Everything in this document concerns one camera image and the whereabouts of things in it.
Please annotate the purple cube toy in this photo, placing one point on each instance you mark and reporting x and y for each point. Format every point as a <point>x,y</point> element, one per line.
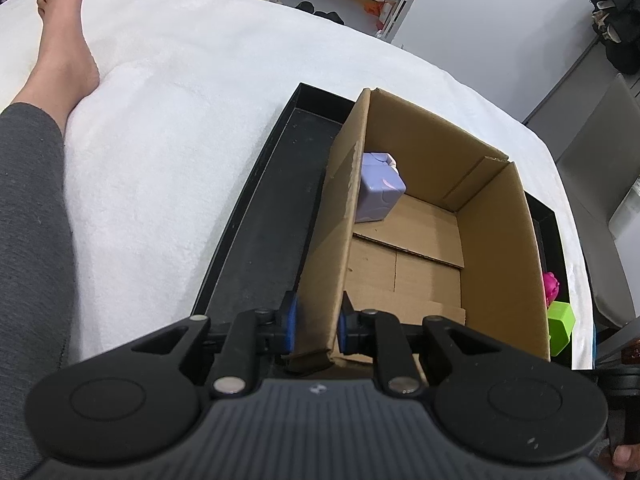
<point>377,190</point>

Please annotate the pink toy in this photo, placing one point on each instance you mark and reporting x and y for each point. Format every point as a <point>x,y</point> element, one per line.
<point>551,287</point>

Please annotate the white blanket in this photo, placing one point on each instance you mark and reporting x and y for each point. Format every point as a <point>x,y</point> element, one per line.
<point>190,125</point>

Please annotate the brown cardboard box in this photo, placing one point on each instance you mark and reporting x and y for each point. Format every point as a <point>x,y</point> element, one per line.
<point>492,260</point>

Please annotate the person's left leg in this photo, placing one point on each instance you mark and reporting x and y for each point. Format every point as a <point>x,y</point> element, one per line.
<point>30,260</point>

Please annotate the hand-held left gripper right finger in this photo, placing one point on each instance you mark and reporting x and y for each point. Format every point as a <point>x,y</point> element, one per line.
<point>343,329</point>

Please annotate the person's right hand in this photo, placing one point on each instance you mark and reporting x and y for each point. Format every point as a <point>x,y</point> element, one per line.
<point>627,462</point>

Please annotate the green plastic block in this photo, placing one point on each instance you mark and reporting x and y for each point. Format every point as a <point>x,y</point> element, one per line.
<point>561,327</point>

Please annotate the black tray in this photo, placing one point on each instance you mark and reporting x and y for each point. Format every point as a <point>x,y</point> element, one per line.
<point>280,220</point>

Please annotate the pile of dark clothes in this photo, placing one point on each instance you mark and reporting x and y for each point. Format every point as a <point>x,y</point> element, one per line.
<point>617,25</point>

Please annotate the black shoes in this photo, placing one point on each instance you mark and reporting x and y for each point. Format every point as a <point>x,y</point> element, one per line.
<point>322,10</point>

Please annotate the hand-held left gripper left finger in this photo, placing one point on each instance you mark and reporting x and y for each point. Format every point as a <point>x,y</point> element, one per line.
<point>291,321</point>

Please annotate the orange bag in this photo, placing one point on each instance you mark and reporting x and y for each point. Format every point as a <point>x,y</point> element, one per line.
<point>376,7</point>

